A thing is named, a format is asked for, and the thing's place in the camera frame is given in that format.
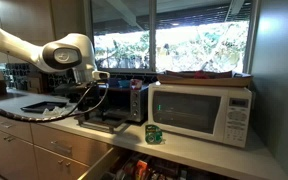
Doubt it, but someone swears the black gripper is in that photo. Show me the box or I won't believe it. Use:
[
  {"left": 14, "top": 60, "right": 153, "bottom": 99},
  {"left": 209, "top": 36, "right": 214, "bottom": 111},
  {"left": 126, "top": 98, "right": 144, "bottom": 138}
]
[{"left": 54, "top": 82, "right": 99, "bottom": 111}]

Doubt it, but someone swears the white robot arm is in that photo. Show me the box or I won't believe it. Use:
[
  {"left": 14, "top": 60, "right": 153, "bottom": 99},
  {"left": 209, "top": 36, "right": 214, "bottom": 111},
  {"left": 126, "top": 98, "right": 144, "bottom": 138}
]
[{"left": 0, "top": 28, "right": 110, "bottom": 95}]

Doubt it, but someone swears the open wooden drawer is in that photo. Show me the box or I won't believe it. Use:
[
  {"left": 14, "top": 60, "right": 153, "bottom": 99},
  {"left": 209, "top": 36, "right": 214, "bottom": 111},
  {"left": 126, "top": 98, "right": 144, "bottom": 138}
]
[{"left": 77, "top": 148, "right": 234, "bottom": 180}]

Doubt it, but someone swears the silver toaster oven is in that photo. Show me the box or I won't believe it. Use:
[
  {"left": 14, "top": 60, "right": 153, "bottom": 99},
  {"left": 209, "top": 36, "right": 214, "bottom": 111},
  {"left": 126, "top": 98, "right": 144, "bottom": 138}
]
[{"left": 74, "top": 83, "right": 149, "bottom": 134}]

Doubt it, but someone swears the black baking tray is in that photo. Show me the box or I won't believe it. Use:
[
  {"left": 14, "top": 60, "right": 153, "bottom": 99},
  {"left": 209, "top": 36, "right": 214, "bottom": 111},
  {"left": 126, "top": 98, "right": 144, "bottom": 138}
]
[{"left": 21, "top": 101, "right": 67, "bottom": 113}]

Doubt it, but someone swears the wooden tray on microwave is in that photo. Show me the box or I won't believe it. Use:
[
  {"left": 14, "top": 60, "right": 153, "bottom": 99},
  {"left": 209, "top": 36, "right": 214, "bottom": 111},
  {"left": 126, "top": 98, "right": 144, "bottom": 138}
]
[{"left": 157, "top": 70, "right": 253, "bottom": 87}]

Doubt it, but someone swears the white microwave oven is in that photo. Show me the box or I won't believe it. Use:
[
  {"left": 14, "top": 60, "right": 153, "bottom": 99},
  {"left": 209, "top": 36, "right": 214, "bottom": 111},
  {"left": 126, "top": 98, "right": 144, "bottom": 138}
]
[{"left": 148, "top": 83, "right": 252, "bottom": 148}]

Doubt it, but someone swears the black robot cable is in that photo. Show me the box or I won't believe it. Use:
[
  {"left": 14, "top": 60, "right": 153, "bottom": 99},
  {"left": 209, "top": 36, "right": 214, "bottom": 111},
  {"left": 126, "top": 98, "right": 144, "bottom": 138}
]
[{"left": 0, "top": 81, "right": 110, "bottom": 123}]

